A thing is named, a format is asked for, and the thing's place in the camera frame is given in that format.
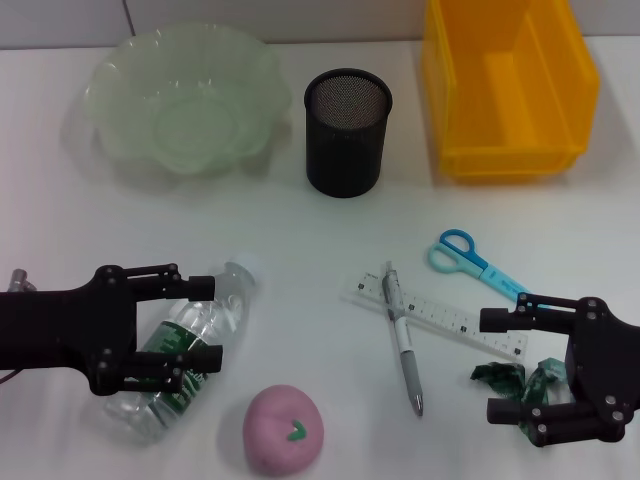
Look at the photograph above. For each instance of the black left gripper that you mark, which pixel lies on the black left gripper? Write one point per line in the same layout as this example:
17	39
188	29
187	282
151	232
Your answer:
60	330

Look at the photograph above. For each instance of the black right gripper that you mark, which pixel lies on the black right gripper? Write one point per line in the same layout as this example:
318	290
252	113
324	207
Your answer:
605	360

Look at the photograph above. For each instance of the green plastic wrapper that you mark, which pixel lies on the green plastic wrapper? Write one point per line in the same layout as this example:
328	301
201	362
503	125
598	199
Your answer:
500	380

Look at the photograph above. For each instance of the clear water bottle green label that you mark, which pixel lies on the clear water bottle green label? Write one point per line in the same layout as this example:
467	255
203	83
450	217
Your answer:
165	334

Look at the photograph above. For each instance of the clear plastic ruler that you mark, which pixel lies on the clear plastic ruler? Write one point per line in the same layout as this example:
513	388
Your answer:
440	312

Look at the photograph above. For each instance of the blue scissors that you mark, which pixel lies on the blue scissors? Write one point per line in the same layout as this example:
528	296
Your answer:
500	282

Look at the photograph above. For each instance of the grey white ballpoint pen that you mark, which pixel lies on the grey white ballpoint pen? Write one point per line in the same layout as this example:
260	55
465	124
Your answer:
406	350

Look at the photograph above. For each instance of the pink toy peach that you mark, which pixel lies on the pink toy peach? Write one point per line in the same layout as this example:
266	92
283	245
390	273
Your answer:
280	430

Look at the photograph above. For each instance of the black mesh pen holder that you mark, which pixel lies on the black mesh pen holder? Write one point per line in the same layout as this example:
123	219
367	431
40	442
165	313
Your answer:
345	150

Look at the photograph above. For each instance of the translucent green wavy fruit plate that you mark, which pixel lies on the translucent green wavy fruit plate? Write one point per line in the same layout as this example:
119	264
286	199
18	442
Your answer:
190	125

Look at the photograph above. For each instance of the yellow plastic bin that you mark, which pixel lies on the yellow plastic bin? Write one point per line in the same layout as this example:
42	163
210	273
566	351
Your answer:
500	150

